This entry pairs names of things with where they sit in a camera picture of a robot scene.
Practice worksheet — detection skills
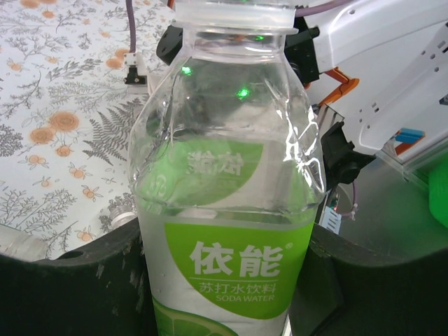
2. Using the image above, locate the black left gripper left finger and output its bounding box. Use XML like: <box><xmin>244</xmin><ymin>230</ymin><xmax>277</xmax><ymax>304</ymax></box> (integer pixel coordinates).
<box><xmin>0</xmin><ymin>216</ymin><xmax>155</xmax><ymax>336</ymax></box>

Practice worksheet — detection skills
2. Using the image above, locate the bright green object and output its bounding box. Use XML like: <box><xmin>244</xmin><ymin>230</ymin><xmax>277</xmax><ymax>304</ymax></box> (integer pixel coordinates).
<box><xmin>427</xmin><ymin>167</ymin><xmax>448</xmax><ymax>230</ymax></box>

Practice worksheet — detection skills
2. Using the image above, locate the translucent white bottle cap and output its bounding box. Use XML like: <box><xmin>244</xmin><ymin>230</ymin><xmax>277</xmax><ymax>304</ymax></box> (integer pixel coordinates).
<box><xmin>174</xmin><ymin>0</ymin><xmax>298</xmax><ymax>34</ymax></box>

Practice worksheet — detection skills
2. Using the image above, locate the floral table mat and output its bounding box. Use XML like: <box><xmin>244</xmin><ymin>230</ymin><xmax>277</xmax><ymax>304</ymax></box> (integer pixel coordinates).
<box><xmin>0</xmin><ymin>0</ymin><xmax>176</xmax><ymax>262</ymax></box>

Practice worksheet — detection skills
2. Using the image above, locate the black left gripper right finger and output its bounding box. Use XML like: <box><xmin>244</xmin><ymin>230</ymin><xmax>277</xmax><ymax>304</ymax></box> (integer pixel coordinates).
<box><xmin>290</xmin><ymin>223</ymin><xmax>448</xmax><ymax>336</ymax></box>

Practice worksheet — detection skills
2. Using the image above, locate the green label soda water bottle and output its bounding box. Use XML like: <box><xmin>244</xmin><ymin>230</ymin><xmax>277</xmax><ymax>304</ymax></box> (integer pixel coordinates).
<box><xmin>127</xmin><ymin>0</ymin><xmax>328</xmax><ymax>336</ymax></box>

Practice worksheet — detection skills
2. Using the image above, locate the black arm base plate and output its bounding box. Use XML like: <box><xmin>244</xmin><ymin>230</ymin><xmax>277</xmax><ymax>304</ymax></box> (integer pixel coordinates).
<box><xmin>321</xmin><ymin>121</ymin><xmax>377</xmax><ymax>186</ymax></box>

